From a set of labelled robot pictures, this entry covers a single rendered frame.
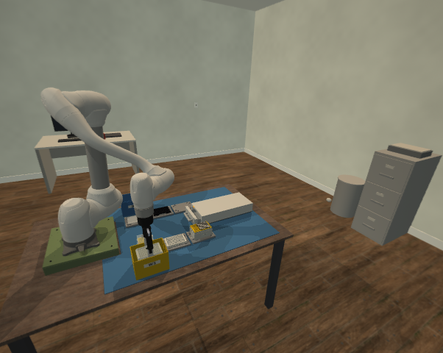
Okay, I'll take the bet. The blue bench mat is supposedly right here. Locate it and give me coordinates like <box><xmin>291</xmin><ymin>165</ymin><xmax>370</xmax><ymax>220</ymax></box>
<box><xmin>102</xmin><ymin>187</ymin><xmax>279</xmax><ymax>294</ymax></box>

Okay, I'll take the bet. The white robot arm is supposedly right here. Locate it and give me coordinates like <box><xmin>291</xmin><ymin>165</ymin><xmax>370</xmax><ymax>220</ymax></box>
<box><xmin>40</xmin><ymin>88</ymin><xmax>174</xmax><ymax>256</ymax></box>

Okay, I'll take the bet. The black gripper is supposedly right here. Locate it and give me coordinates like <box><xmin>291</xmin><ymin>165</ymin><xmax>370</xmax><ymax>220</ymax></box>
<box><xmin>137</xmin><ymin>215</ymin><xmax>154</xmax><ymax>257</ymax></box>

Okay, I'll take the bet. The blue bin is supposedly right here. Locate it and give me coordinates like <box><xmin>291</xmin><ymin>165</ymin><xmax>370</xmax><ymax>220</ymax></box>
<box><xmin>121</xmin><ymin>193</ymin><xmax>135</xmax><ymax>217</ymax></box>

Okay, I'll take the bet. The yellow open-top bin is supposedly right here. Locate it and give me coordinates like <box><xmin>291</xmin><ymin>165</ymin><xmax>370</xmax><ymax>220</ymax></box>
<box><xmin>130</xmin><ymin>238</ymin><xmax>170</xmax><ymax>280</ymax></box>

